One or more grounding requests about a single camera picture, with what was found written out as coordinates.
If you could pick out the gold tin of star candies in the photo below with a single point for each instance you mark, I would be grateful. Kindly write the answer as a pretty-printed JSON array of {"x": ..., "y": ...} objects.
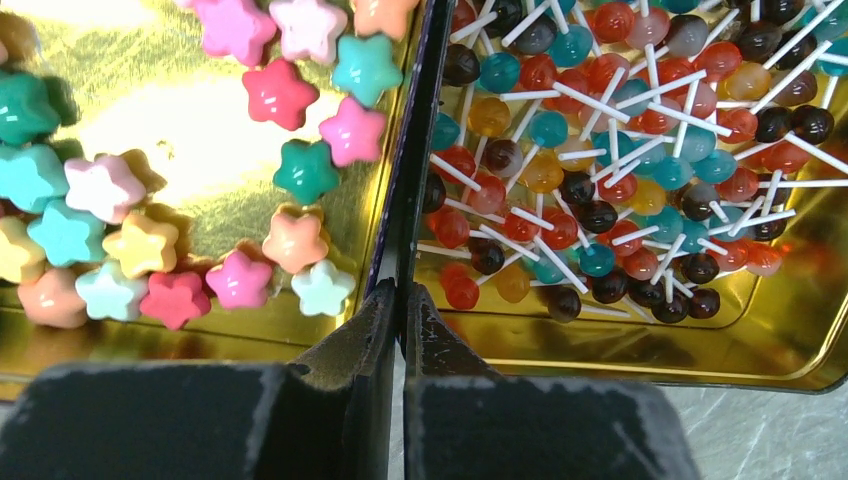
[{"x": 129, "y": 78}]

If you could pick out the gold tin of lollipops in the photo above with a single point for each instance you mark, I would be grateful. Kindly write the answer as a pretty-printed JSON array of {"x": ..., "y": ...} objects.
[{"x": 646, "y": 190}]

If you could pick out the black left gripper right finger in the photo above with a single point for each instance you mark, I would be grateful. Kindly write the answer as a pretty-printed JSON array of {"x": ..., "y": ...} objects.
[{"x": 464, "y": 420}]

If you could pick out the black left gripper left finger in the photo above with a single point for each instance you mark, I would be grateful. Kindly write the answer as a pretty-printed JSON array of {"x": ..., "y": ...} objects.
[{"x": 323, "y": 415}]

